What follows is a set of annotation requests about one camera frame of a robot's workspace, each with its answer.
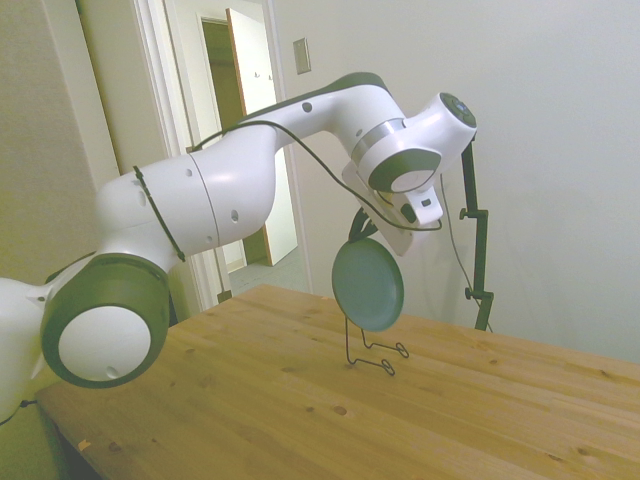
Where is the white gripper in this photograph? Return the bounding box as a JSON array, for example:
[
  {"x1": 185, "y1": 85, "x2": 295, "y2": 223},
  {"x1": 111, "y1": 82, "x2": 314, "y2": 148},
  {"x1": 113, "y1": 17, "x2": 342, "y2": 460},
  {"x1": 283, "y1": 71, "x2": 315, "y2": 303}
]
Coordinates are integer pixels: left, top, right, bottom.
[{"x1": 341, "y1": 164, "x2": 419, "y2": 257}]

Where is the round blue-green plate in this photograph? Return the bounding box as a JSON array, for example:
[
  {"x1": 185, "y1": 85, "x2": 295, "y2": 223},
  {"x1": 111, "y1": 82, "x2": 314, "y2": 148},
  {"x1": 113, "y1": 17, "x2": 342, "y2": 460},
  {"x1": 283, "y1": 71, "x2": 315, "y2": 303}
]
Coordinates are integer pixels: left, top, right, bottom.
[{"x1": 331, "y1": 236, "x2": 406, "y2": 334}]

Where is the white open door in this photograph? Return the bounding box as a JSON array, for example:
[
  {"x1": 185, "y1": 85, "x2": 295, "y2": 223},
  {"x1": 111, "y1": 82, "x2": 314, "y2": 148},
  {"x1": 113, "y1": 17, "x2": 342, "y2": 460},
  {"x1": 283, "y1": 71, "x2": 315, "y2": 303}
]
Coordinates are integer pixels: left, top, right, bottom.
[{"x1": 225, "y1": 7, "x2": 300, "y2": 267}]

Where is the white sliding closet door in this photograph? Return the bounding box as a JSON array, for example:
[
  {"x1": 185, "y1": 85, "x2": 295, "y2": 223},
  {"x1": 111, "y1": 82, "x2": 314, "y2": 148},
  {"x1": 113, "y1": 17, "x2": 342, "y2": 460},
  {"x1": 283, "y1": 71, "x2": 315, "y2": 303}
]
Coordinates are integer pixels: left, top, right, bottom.
[{"x1": 42, "y1": 0, "x2": 174, "y2": 187}]

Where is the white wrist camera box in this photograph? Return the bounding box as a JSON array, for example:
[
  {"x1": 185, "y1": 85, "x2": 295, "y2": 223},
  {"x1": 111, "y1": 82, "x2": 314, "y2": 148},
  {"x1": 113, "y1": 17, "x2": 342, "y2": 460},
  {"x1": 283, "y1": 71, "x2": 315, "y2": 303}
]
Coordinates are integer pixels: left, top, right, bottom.
[{"x1": 384, "y1": 187, "x2": 445, "y2": 227}]

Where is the black wire plate stand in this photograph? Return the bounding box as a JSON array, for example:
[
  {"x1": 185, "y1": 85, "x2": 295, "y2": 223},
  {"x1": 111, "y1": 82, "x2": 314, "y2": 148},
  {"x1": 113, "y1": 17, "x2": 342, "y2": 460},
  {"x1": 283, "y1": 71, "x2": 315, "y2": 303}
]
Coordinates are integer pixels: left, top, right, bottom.
[{"x1": 343, "y1": 319, "x2": 411, "y2": 377}]

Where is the black camera stand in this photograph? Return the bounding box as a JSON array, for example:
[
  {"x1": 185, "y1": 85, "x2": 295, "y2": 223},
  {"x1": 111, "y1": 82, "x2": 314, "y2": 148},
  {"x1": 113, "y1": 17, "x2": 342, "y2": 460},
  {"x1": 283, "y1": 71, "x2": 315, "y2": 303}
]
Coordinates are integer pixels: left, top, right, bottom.
[{"x1": 458, "y1": 142, "x2": 495, "y2": 332}]

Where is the grey wall switch plate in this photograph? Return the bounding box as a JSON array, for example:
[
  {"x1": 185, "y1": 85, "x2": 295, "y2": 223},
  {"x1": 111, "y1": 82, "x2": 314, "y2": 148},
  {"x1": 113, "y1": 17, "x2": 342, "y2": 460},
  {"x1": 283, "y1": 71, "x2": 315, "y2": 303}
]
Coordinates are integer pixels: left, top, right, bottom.
[{"x1": 292, "y1": 37, "x2": 312, "y2": 76}]

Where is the black cable strap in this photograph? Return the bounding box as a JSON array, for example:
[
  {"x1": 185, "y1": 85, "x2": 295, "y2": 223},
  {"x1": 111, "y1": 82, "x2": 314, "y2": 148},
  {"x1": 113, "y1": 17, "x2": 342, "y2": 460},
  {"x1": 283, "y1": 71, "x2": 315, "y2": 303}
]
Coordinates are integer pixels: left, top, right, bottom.
[{"x1": 131, "y1": 166, "x2": 187, "y2": 263}]

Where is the white door frame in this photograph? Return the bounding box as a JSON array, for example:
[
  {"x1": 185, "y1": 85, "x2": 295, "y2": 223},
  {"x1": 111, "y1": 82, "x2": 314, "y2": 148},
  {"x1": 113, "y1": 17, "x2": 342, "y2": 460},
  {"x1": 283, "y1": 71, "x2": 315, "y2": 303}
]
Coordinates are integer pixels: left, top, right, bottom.
[{"x1": 132, "y1": 0, "x2": 314, "y2": 314}]

